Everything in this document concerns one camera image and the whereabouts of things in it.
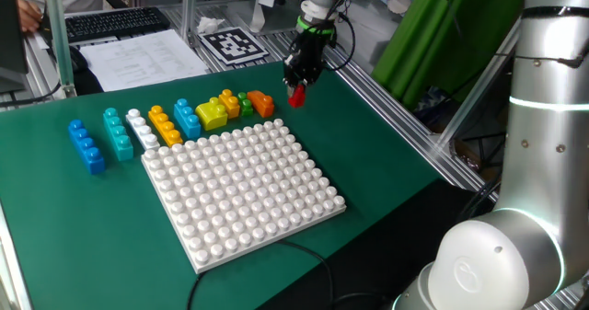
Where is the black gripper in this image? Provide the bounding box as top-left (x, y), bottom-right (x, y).
top-left (283, 32), bottom-right (336, 98)

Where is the red single-stud block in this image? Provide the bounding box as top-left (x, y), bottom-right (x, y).
top-left (287, 83), bottom-right (306, 109)

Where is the orange curved block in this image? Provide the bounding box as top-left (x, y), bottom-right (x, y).
top-left (246, 89), bottom-right (276, 119)

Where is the green two-stud block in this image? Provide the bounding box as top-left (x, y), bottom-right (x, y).
top-left (237, 91), bottom-right (255, 118)

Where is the person's hand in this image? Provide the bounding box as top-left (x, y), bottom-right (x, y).
top-left (17, 0), bottom-right (43, 34)

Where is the yellow two-stud block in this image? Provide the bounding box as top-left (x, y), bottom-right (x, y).
top-left (217, 88), bottom-right (241, 120)

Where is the black white marker board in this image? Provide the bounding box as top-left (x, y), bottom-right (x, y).
top-left (197, 26), bottom-right (271, 66)

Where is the lime yellow large block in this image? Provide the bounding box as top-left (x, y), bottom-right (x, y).
top-left (194, 97), bottom-right (229, 132)

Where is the white crumpled tissue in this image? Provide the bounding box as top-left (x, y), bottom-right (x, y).
top-left (196, 16), bottom-right (225, 35)

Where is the light blue three-stud block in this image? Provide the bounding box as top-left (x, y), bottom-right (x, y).
top-left (173, 98), bottom-right (202, 141)

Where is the beige round disc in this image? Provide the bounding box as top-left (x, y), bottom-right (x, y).
top-left (386, 0), bottom-right (412, 16)

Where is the white studded baseplate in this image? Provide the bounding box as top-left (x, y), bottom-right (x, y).
top-left (140, 118), bottom-right (347, 275)

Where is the green cloth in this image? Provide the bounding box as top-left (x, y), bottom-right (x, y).
top-left (370, 0), bottom-right (525, 113)

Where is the yellow four-stud block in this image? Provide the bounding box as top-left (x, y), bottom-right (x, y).
top-left (147, 104), bottom-right (184, 148)

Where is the white printed paper sheet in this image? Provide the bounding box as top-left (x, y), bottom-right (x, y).
top-left (78, 28), bottom-right (211, 93)

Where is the white four-stud block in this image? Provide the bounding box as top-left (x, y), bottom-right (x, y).
top-left (125, 108), bottom-right (162, 152)

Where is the teal four-stud block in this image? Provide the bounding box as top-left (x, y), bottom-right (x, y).
top-left (102, 107), bottom-right (135, 162)

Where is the black keyboard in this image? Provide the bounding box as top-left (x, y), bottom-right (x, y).
top-left (40, 6), bottom-right (172, 44)

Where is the black computer mouse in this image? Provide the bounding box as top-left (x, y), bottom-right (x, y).
top-left (68, 45), bottom-right (89, 75)

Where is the blue four-stud block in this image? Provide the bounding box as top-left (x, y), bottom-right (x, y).
top-left (67, 119), bottom-right (107, 176)

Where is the green table mat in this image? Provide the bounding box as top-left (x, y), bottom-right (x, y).
top-left (0, 59), bottom-right (445, 310)

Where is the black monitor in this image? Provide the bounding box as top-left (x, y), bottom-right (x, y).
top-left (0, 0), bottom-right (29, 95)

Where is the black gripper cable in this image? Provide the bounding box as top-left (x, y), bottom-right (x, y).
top-left (321, 6), bottom-right (358, 72)

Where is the aluminium table frame rail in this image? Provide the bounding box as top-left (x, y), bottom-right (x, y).
top-left (321, 52), bottom-right (501, 201)
top-left (0, 201), bottom-right (32, 310)

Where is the aluminium vertical post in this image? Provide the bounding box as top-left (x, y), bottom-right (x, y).
top-left (179, 0), bottom-right (200, 44)
top-left (434, 17), bottom-right (524, 150)
top-left (40, 0), bottom-right (78, 99)

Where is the black cable on table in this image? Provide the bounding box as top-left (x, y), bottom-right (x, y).
top-left (186, 238), bottom-right (392, 310)

